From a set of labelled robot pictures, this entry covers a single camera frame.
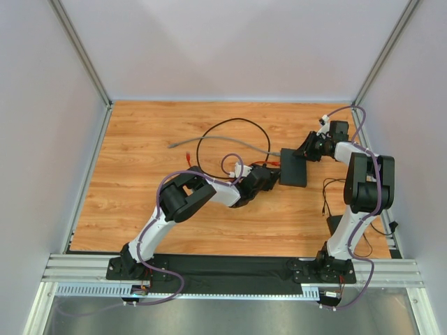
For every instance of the black power adapter brick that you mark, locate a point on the black power adapter brick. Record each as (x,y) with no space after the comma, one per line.
(333,222)

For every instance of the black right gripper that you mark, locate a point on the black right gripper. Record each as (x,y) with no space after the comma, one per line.
(310,146)

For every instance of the left aluminium frame post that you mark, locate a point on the left aluminium frame post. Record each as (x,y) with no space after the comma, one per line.
(74,38)

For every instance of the slotted grey cable duct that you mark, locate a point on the slotted grey cable duct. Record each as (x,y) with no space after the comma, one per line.
(130,291)

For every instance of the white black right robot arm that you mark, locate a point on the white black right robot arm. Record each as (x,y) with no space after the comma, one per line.
(368,190)

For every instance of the right aluminium frame post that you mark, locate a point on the right aluminium frame post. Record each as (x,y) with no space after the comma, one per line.
(388,47)

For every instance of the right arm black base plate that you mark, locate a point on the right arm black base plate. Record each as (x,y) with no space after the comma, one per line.
(329,270)

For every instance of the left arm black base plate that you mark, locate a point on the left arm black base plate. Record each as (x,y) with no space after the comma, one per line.
(117,271)

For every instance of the aluminium frame post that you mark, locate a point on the aluminium frame post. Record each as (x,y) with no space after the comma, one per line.
(388,47)
(74,38)

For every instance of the black network switch box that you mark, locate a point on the black network switch box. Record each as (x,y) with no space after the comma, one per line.
(293,169)

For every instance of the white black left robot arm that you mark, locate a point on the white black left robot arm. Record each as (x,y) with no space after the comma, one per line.
(183,194)

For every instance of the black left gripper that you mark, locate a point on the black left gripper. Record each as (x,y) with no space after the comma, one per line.
(267,178)

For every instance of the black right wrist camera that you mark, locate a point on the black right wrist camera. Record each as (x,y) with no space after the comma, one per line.
(339,131)

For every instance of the aluminium front frame rail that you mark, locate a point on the aluminium front frame rail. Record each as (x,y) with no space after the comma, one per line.
(388,273)

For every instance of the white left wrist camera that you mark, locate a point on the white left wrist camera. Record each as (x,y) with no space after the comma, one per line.
(240,171)

